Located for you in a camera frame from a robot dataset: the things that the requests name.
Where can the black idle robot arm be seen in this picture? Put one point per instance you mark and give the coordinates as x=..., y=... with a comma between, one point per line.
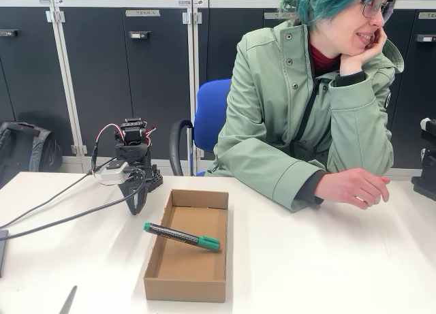
x=427, y=188

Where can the teal-haired person in green jacket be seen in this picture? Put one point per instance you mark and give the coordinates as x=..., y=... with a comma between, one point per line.
x=272, y=106

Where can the person's right forearm green sleeve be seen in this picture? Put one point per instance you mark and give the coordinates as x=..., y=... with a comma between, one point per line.
x=272, y=177

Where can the dark grey backpack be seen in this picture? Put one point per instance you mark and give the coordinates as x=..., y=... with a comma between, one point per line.
x=30, y=150

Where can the blue office chair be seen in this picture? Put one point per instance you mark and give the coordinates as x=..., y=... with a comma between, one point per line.
x=211, y=116

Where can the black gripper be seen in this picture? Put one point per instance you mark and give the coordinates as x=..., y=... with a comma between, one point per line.
x=136, y=187

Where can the person's left hand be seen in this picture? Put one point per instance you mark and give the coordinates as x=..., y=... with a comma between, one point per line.
x=361, y=60

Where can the person's left forearm green sleeve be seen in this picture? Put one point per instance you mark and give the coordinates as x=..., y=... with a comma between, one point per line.
x=361, y=123

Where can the white gripper camera box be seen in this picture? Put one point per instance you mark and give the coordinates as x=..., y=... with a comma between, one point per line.
x=112, y=173

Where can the grey USB hub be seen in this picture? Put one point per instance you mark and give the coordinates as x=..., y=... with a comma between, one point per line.
x=2, y=252

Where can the person's right hand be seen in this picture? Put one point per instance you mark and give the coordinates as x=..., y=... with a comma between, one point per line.
x=347, y=186

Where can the grey pointed metal strip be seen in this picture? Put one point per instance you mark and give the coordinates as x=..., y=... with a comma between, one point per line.
x=69, y=302

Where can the dark grey cabinet door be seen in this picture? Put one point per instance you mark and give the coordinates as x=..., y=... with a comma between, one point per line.
x=221, y=48
x=30, y=82
x=415, y=89
x=102, y=82

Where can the green black marker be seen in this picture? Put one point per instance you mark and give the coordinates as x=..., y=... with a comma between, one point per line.
x=180, y=236

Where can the grey team label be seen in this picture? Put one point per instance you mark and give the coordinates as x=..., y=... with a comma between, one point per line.
x=142, y=13
x=274, y=16
x=428, y=15

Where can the round metal-rimmed glasses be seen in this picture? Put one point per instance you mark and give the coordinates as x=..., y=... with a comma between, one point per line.
x=369, y=8

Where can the open cardboard box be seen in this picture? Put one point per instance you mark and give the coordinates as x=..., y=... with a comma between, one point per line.
x=190, y=259

